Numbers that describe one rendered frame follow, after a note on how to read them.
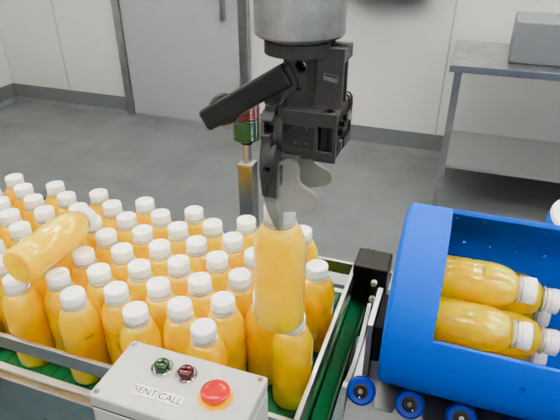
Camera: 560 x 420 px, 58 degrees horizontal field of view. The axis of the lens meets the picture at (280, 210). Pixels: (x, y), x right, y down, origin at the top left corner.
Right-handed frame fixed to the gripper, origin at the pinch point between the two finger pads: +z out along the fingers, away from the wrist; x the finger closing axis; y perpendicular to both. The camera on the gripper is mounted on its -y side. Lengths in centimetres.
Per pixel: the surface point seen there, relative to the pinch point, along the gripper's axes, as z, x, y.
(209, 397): 19.2, -13.5, -4.1
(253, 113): 7, 51, -24
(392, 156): 129, 322, -22
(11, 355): 40, -2, -53
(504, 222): 9.4, 23.4, 27.6
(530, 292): 15.4, 15.2, 32.0
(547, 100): 80, 340, 77
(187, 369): 19.2, -10.7, -8.7
